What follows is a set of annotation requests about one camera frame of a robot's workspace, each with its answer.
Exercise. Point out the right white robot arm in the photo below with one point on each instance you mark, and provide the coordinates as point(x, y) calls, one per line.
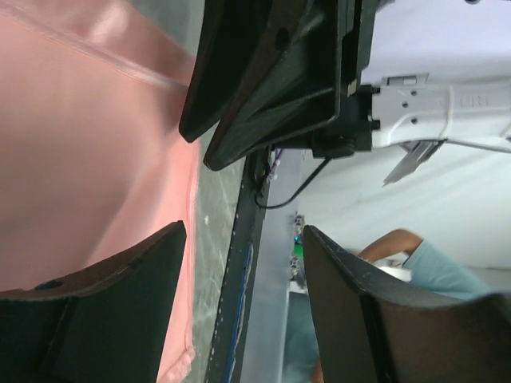
point(408, 109)

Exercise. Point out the person in teal shirt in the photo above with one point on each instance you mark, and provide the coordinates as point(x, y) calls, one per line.
point(399, 254)

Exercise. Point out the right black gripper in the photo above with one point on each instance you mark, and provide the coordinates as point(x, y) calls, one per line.
point(271, 72)

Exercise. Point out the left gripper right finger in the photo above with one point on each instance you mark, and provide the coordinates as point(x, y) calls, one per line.
point(373, 327)

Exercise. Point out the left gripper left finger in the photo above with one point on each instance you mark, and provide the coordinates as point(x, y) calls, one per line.
point(105, 323)

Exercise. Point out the pink satin napkin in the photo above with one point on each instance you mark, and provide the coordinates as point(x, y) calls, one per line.
point(92, 162)

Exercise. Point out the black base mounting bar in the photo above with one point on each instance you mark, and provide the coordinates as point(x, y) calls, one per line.
point(229, 335)

